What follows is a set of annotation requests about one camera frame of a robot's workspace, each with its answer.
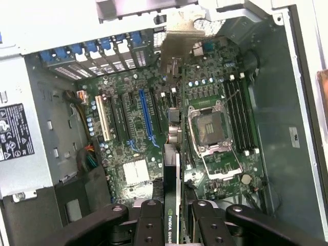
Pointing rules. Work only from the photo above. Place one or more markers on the thin metal locking lever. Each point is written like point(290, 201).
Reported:
point(230, 97)

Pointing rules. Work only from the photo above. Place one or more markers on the CPU socket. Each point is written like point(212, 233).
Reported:
point(208, 128)

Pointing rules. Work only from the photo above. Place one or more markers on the silver coin battery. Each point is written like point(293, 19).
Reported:
point(246, 178)

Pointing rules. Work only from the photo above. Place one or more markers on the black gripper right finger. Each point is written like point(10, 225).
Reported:
point(210, 228)

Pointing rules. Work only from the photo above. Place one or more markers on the open dark grey PC case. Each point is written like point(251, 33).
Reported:
point(282, 115)

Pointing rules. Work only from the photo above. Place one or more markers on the green motherboard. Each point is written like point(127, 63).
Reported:
point(205, 84)

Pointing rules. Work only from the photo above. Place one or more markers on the black RAM slot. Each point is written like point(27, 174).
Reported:
point(234, 115)
point(250, 115)
point(239, 115)
point(245, 115)

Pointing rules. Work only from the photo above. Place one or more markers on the white expansion slot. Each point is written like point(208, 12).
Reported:
point(103, 118)

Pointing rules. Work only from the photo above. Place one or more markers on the white case sticker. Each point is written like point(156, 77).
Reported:
point(294, 137)

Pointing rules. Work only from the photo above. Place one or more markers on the metal socket cover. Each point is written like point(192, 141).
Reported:
point(220, 176)

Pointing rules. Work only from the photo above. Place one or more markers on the blue expansion slot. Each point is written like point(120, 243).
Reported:
point(146, 115)

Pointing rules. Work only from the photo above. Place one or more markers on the grey power supply unit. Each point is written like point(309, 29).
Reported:
point(25, 174)

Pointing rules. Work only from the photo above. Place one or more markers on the silver chipset heatsink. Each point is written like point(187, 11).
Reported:
point(135, 172)

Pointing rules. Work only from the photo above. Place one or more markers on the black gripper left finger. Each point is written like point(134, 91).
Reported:
point(150, 225)

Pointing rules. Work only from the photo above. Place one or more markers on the black expansion slot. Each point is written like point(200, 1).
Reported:
point(156, 112)
point(117, 118)
point(125, 115)

